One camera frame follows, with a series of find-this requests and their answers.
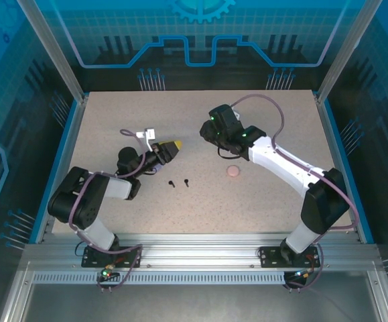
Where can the pink earbud charging case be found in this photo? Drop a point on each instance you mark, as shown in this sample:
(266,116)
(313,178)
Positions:
(233,171)

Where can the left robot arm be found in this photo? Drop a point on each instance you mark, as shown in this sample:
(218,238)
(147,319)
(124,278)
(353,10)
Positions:
(113,188)

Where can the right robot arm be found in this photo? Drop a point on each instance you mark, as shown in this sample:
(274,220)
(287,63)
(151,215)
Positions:
(280,161)

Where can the blue table side strip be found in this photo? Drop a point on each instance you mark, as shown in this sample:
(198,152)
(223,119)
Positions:
(61,151)
(341,151)

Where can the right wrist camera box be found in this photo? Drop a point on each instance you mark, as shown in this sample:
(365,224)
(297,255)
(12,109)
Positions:
(236,113)

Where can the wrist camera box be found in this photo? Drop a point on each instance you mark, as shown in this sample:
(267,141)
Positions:
(236,113)
(150,133)

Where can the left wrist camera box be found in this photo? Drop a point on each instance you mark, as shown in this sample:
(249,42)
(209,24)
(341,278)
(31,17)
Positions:
(150,133)

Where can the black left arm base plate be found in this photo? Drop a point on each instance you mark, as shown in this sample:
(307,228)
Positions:
(130,256)

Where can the aluminium mounting rail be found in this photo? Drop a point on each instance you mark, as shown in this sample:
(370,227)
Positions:
(197,255)

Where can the aluminium frame post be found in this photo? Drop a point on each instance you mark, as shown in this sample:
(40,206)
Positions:
(58,53)
(343,53)

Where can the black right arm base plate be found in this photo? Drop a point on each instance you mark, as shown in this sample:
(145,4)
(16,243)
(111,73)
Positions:
(270,256)

